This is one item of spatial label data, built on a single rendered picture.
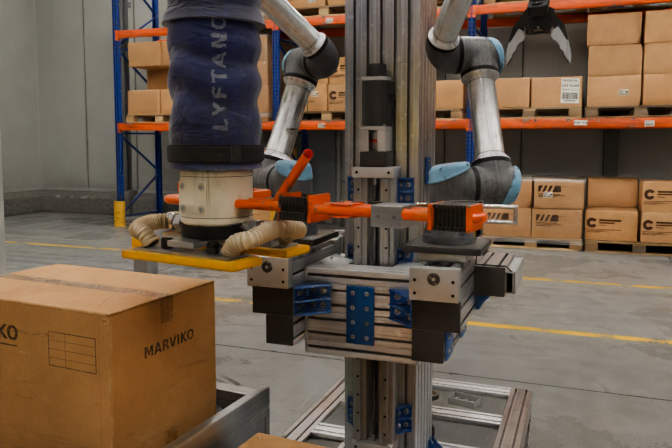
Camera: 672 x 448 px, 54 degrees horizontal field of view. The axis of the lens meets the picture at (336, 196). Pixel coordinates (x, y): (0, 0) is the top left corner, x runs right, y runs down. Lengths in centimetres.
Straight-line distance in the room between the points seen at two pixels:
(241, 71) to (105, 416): 84
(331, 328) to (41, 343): 82
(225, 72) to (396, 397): 123
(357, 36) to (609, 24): 660
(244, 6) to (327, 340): 105
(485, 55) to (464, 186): 43
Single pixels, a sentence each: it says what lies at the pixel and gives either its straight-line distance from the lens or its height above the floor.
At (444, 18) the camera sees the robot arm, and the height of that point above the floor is 168.
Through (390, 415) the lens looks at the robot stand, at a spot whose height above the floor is 46.
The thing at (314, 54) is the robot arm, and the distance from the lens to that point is 215.
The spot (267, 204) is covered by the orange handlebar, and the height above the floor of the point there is 119.
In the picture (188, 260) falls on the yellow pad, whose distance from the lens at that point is 148.
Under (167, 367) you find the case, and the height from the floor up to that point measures 77.
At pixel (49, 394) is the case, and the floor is 73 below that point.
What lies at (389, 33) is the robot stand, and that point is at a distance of 217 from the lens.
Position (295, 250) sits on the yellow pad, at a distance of 158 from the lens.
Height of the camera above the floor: 133
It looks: 5 degrees down
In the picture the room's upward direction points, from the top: straight up
